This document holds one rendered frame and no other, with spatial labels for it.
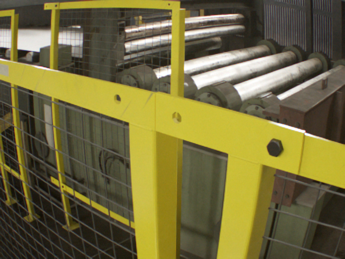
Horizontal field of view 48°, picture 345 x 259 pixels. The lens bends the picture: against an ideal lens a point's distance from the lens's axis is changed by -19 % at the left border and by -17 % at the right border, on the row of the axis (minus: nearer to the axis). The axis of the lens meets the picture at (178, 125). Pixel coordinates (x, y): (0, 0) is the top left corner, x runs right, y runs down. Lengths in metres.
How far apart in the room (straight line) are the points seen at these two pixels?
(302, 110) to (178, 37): 0.73
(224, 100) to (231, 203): 2.19
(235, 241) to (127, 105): 0.24
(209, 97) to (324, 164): 2.30
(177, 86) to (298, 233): 1.17
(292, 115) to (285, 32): 10.13
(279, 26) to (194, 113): 11.95
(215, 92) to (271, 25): 9.91
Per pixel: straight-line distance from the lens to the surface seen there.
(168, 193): 0.67
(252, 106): 2.61
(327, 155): 0.48
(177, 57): 2.28
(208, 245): 3.17
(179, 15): 2.24
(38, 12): 8.01
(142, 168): 0.65
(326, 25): 11.85
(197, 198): 3.03
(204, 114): 0.54
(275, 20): 12.52
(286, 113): 2.34
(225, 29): 4.54
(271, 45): 4.80
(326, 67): 4.54
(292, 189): 2.47
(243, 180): 0.55
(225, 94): 2.75
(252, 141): 0.52
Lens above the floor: 2.02
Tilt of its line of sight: 20 degrees down
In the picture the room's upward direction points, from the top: 1 degrees clockwise
